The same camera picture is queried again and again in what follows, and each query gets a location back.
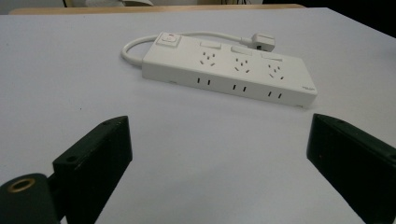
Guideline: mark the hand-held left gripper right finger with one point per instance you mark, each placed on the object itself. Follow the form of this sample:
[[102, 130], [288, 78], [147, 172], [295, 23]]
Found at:
[[358, 161]]

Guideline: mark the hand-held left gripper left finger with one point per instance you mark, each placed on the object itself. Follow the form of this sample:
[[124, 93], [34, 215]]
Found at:
[[93, 165]]

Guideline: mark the white power strip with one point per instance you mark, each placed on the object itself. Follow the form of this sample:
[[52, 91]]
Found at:
[[230, 67]]

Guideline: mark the white power plug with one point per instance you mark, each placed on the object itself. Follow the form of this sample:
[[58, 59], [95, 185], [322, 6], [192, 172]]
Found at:
[[263, 41]]

